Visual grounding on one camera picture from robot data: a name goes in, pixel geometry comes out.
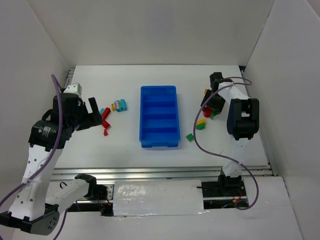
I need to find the green rounded lego brick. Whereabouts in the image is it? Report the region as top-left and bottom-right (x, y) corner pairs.
(195, 123), (206, 130)

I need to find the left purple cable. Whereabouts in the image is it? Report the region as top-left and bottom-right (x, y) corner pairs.
(0, 74), (68, 240)

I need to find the small yellow lego piece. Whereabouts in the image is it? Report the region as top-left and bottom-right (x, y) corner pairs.
(111, 104), (116, 112)

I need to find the red sloped lego piece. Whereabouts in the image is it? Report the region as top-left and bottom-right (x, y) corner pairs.
(101, 119), (111, 130)

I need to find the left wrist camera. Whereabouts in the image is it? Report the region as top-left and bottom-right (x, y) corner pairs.
(63, 83), (82, 96)

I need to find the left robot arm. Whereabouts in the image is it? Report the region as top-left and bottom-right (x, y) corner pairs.
(0, 93), (108, 236)

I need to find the small green lego brick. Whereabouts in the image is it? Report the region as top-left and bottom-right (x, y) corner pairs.
(186, 133), (194, 142)

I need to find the white foil cover panel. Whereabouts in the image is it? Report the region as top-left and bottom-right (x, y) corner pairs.
(113, 179), (205, 217)

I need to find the teal printed lego block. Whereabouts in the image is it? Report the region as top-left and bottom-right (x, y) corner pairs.
(114, 98), (128, 112)

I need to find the purple cable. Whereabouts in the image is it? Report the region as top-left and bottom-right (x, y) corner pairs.
(0, 74), (68, 240)
(194, 76), (259, 211)

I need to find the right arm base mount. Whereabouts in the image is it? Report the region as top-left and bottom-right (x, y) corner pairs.
(197, 176), (249, 210)

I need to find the red flower lego brick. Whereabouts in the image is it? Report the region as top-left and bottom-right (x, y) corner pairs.
(203, 107), (213, 118)

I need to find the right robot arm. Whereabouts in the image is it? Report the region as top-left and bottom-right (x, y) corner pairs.
(200, 72), (260, 194)

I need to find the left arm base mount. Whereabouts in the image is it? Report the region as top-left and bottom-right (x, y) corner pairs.
(75, 184), (114, 217)

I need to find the aluminium frame rail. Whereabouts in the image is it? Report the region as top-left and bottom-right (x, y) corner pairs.
(51, 166), (272, 181)

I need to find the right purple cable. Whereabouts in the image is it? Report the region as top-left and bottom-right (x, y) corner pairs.
(194, 76), (259, 211)

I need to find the blue divided plastic tray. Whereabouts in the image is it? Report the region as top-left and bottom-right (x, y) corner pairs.
(139, 85), (181, 148)

